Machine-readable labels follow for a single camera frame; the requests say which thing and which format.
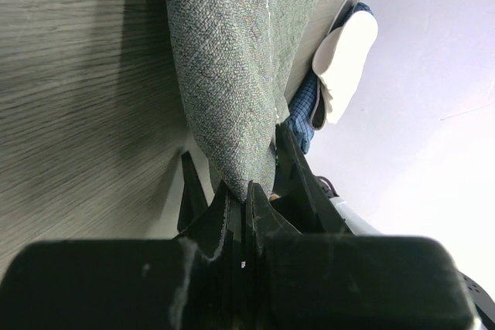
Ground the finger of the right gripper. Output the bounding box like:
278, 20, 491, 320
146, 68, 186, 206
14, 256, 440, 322
177, 151, 209, 232
274, 123, 351, 234

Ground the beige folded cloth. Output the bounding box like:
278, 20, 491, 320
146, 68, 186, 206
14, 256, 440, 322
310, 0, 359, 131

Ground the grey napkin white stitching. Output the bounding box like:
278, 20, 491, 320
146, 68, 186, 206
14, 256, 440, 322
166, 0, 319, 200

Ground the blue checkered cloth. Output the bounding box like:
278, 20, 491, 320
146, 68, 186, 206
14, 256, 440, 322
286, 1, 374, 154

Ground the white folded cloth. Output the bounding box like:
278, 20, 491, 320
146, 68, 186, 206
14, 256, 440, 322
327, 11, 378, 124

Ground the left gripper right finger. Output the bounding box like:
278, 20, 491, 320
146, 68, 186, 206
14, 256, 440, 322
246, 183, 476, 329

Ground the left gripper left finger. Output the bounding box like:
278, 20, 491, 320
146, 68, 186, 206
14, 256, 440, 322
1, 185, 236, 329

